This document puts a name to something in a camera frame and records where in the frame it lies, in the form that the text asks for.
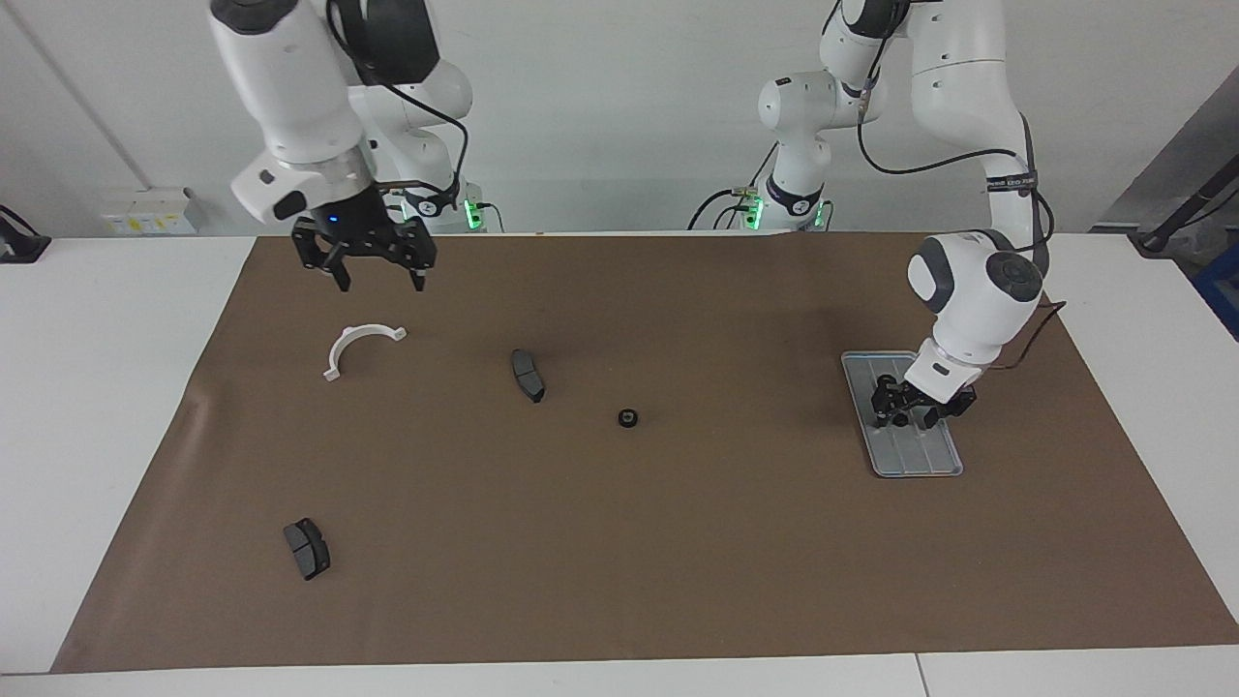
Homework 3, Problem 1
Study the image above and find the blue crate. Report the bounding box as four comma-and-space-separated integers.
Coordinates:
1193, 242, 1239, 342

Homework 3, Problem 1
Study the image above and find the brown table mat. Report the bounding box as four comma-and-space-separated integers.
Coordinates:
50, 230, 1239, 674

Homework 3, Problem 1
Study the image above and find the white wall socket box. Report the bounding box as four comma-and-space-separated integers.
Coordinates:
102, 187, 201, 236

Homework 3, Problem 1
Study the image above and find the grey slanted panel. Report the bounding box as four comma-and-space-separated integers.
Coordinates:
1092, 66, 1239, 233

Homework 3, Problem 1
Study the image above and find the long grey brake pad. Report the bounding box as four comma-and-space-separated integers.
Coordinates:
510, 348, 546, 405

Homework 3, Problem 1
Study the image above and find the black clamp mount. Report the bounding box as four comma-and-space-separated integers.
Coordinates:
0, 205, 51, 264

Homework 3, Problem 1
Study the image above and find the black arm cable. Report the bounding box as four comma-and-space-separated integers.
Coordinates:
855, 0, 1069, 374
324, 0, 471, 191

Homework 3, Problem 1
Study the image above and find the white curved plastic bracket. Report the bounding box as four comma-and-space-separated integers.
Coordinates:
322, 324, 408, 382

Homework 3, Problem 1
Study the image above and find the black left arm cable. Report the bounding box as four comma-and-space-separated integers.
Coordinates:
855, 0, 1069, 374

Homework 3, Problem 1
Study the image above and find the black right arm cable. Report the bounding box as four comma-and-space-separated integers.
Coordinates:
324, 0, 471, 191

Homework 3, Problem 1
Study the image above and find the short grey brake pad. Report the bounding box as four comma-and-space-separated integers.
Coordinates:
283, 518, 332, 582

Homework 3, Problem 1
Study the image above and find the black stand pole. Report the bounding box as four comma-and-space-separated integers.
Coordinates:
1137, 155, 1239, 255

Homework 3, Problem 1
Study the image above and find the silver metal tray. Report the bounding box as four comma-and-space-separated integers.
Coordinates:
840, 350, 965, 479

